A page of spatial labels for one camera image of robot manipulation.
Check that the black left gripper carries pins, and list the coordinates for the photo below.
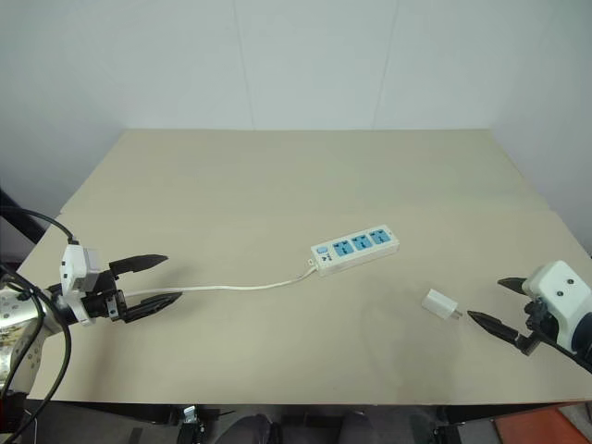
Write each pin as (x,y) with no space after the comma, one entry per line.
(104,303)

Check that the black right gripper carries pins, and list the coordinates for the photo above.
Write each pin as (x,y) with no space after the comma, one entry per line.
(538,326)

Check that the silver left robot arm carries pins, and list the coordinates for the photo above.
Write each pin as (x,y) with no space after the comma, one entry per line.
(20,319)

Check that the white charger plug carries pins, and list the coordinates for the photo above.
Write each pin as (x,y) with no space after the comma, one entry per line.
(438,305)

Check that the white power strip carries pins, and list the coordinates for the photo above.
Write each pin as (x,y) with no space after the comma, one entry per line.
(356,252)

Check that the orange red box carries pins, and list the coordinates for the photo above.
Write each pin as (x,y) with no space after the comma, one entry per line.
(546,425)

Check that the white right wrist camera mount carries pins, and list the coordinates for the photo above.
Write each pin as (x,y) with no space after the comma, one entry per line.
(562,296)

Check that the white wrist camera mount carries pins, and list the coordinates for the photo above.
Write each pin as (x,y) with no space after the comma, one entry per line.
(74,263)
(562,296)

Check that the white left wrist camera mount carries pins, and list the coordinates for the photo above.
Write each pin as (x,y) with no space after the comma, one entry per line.
(74,263)

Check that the black bracket with white clip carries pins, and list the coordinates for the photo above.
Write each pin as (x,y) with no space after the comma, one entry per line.
(192,423)

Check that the black table frame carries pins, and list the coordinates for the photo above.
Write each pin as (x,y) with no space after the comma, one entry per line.
(324,409)

